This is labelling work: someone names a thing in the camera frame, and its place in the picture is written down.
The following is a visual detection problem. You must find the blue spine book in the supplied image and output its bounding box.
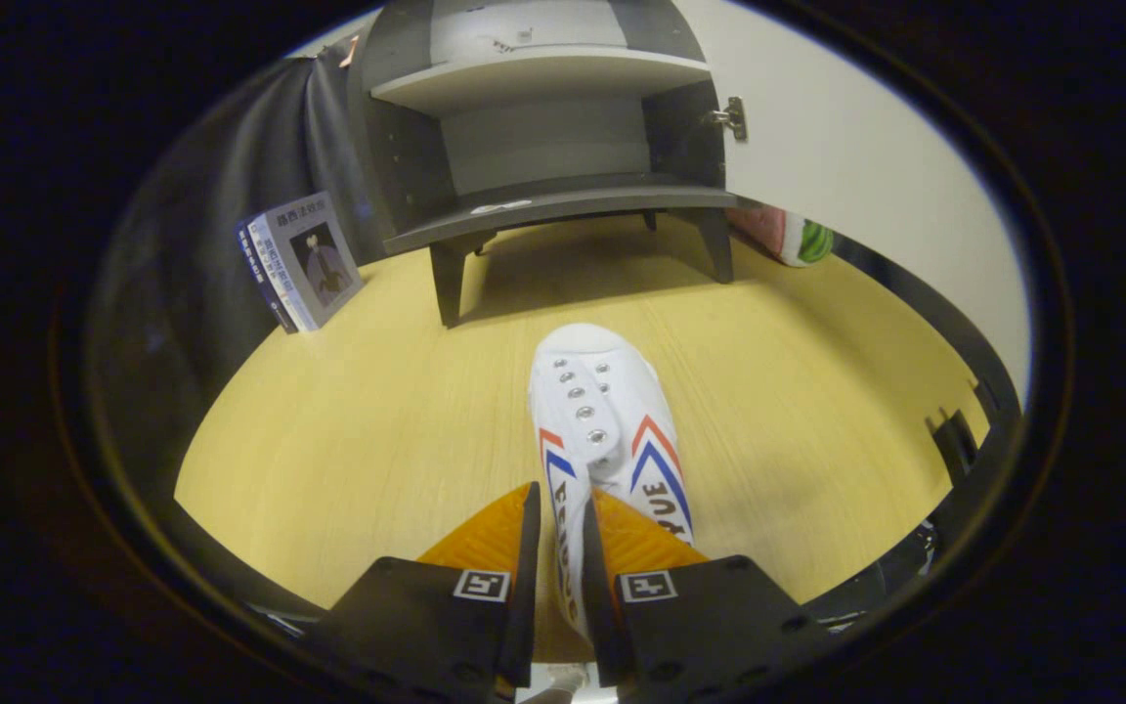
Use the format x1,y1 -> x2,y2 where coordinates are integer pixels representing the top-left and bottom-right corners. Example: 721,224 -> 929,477
236,217 -> 300,335

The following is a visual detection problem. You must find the watermelon slice toy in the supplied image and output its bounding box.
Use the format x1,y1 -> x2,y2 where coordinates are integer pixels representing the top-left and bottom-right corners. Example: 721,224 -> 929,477
729,203 -> 835,268

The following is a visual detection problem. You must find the black backdrop cloth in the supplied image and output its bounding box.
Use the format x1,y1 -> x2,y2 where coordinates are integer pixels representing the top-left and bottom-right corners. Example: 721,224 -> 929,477
99,44 -> 388,509

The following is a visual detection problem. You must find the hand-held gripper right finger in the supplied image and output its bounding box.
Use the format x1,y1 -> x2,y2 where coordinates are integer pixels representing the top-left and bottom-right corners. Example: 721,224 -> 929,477
580,489 -> 831,704

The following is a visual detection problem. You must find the grey portrait cover book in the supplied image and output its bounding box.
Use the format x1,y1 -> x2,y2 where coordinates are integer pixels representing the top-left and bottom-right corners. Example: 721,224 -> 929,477
260,191 -> 365,331

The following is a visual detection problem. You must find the white shoe cabinet door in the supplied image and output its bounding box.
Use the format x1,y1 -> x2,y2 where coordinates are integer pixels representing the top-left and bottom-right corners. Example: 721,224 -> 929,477
671,0 -> 1031,480

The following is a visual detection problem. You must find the white shoe with chevron stripes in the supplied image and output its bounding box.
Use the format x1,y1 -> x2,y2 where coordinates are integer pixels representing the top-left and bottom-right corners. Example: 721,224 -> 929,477
527,323 -> 696,641

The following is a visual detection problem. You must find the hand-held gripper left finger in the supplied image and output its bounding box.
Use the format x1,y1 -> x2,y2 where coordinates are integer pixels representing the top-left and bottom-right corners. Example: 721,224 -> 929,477
304,481 -> 541,704

